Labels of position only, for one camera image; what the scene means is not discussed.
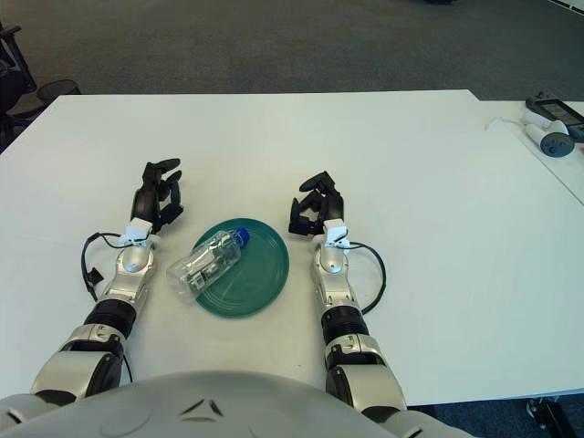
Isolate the white thin cable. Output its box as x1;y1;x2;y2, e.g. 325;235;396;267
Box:
484;116;526;131

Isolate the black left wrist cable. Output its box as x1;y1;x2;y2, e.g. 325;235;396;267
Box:
80;231;133;302

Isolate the white grey VR controller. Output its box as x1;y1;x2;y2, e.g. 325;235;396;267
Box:
523;119;576;159

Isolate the green round plate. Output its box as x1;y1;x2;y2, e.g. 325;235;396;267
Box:
191;218;291;319

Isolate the black office chair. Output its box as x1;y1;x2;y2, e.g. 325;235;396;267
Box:
0;22;47;151

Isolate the black handheld device with screen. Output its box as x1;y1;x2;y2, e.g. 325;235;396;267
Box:
524;92;584;129

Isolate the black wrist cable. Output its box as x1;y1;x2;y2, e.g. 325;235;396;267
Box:
349;241;388;315
80;231;133;302

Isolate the black wire mesh wastebasket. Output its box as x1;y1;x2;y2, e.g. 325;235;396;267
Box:
36;79;82;106

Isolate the black wheeled table base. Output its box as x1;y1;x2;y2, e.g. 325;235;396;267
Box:
527;396;576;438

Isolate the silver robot torso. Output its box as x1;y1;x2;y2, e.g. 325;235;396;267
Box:
0;370;471;438

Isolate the clear plastic bottle blue cap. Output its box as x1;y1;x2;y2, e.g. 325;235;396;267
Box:
165;226;251;303

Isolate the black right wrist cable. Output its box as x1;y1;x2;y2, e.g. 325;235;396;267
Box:
349;241;388;315

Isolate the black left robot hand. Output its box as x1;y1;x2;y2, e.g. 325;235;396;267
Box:
130;157;186;236

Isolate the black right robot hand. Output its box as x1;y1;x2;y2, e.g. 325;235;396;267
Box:
287;171;346;237

